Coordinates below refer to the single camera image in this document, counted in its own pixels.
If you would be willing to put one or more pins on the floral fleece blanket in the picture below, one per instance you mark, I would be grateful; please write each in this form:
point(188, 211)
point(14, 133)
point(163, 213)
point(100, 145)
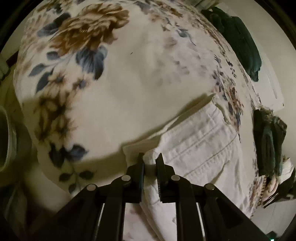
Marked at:
point(95, 76)

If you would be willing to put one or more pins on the folded dark green garment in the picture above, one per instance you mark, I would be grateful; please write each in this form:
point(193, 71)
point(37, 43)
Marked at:
point(239, 38)

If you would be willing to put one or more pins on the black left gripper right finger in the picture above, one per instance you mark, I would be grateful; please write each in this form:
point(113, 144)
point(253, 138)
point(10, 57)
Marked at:
point(203, 212)

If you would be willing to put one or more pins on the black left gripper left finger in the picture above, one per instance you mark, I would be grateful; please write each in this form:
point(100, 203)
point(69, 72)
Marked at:
point(98, 213)

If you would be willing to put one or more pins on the white pants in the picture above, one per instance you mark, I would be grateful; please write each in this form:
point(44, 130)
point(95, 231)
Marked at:
point(203, 147)

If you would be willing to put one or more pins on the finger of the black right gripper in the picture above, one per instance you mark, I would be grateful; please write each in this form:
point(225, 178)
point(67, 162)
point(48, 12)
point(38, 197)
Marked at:
point(285, 192)

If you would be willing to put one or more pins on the folded teal-grey pants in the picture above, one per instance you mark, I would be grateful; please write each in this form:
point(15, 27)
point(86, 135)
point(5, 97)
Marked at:
point(269, 132)

